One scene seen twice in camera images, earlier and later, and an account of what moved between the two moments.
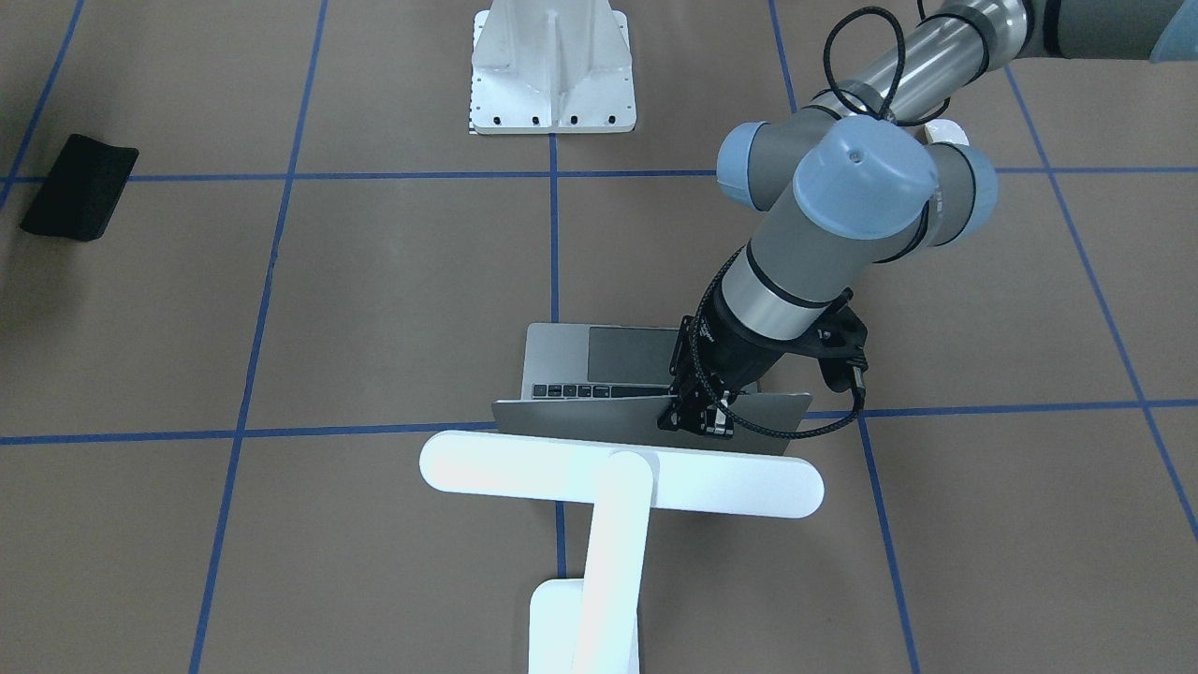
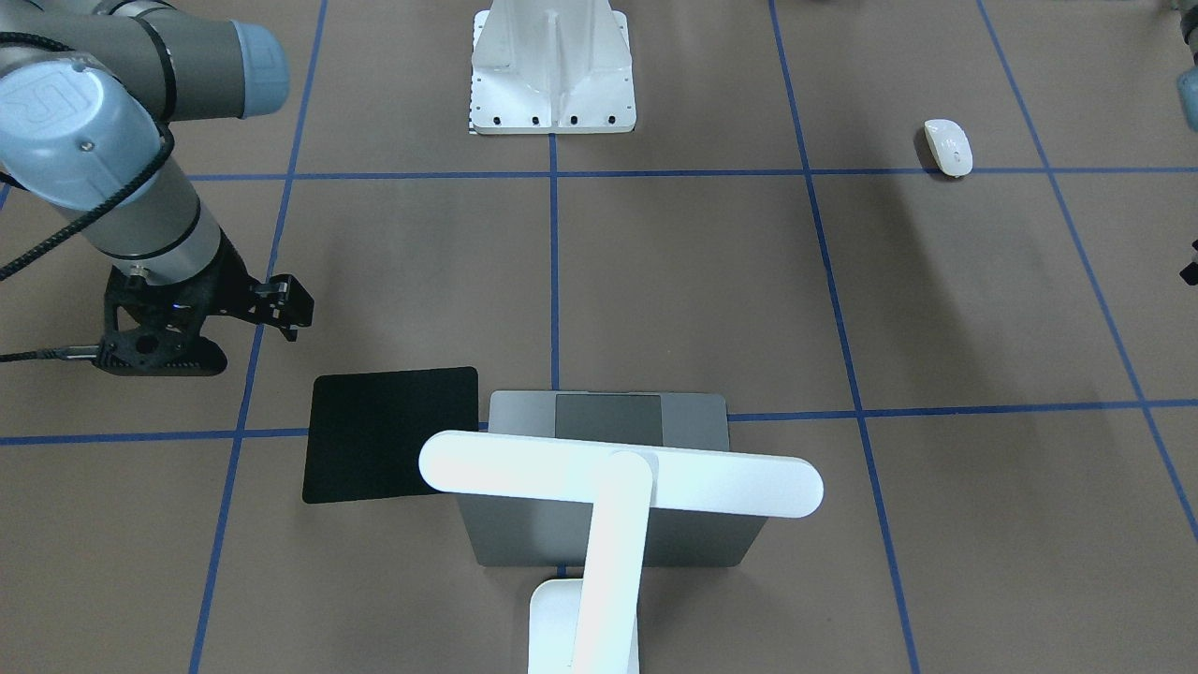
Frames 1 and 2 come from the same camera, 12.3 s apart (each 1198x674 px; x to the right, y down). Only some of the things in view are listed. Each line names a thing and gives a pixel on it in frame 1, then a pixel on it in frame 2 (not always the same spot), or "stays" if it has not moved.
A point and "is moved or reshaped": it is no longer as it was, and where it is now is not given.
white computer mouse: [945, 130] stays
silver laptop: [610, 384] -> [527, 533]
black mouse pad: [80, 196] is moved or reshaped
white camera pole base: [551, 66] stays
